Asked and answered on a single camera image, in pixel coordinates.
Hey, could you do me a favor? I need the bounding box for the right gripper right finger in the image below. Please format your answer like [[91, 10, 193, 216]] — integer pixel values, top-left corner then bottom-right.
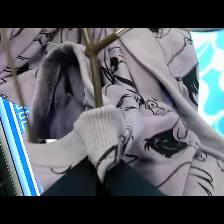
[[103, 159, 167, 197]]

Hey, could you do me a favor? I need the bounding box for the pale lilac printed sweatshirt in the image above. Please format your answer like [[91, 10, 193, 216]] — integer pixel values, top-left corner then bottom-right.
[[0, 28, 224, 197]]

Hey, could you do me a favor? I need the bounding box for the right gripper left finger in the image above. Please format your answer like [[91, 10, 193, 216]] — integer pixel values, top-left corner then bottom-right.
[[41, 155, 101, 197]]

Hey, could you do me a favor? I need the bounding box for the brown clothes hanger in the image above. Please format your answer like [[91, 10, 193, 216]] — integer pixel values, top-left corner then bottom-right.
[[0, 28, 133, 143]]

